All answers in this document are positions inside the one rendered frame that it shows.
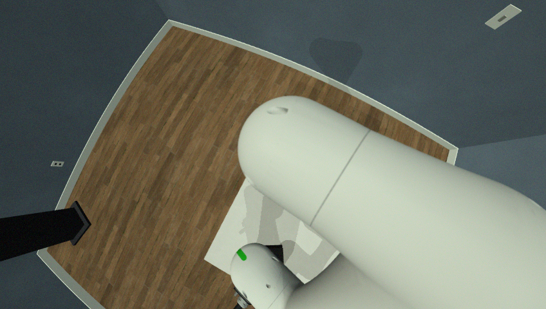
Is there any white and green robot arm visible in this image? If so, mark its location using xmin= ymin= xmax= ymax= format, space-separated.
xmin=230 ymin=96 xmax=546 ymax=309

